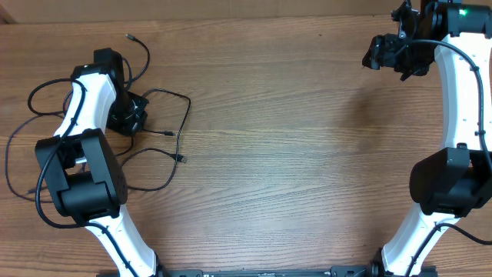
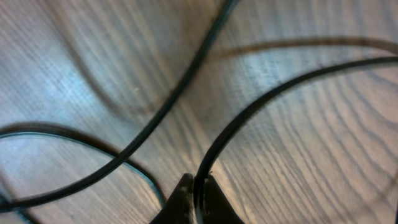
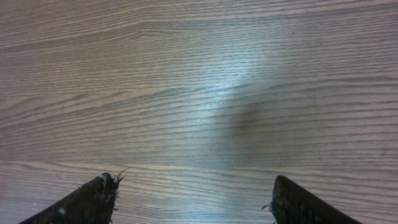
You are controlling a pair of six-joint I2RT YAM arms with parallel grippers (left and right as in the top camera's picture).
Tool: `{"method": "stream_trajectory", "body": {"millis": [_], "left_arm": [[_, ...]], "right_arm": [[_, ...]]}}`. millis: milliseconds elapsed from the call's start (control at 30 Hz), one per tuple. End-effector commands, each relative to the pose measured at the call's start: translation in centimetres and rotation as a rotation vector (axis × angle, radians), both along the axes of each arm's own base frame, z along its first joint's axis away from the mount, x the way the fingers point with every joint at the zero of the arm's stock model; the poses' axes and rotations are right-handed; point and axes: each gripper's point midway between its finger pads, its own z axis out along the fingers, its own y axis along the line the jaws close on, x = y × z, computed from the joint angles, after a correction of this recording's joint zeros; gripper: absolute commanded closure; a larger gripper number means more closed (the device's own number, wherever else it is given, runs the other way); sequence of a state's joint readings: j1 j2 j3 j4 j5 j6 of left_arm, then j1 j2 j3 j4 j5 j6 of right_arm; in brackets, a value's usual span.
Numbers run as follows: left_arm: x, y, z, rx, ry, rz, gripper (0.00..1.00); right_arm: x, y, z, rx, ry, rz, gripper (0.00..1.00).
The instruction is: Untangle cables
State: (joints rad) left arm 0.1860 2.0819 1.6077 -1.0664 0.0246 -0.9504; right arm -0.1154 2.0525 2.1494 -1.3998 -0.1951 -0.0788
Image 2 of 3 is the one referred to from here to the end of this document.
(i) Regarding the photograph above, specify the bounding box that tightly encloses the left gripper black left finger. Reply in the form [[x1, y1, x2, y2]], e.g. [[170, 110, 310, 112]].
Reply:
[[150, 173, 194, 224]]

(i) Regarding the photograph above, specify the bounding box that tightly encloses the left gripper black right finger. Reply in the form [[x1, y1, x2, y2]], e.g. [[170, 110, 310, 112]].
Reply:
[[201, 175, 244, 224]]

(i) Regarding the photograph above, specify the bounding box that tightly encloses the black USB cable bundle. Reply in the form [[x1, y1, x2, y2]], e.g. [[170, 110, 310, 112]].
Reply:
[[0, 0, 240, 214]]

